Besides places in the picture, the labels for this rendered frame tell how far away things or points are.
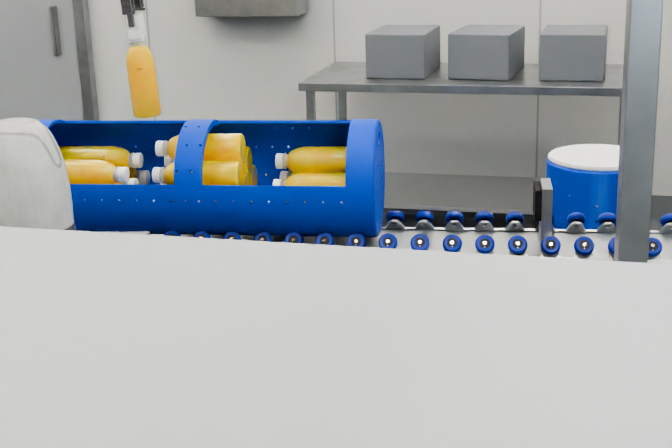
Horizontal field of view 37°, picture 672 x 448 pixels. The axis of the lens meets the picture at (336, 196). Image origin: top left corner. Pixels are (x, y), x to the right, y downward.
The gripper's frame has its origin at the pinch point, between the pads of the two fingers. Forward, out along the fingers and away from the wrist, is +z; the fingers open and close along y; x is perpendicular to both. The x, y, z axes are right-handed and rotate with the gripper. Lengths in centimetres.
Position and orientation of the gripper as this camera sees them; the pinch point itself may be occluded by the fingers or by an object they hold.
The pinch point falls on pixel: (135, 26)
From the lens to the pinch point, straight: 269.8
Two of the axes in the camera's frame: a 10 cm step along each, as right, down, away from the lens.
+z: 0.9, 9.5, 3.0
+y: 1.2, -3.1, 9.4
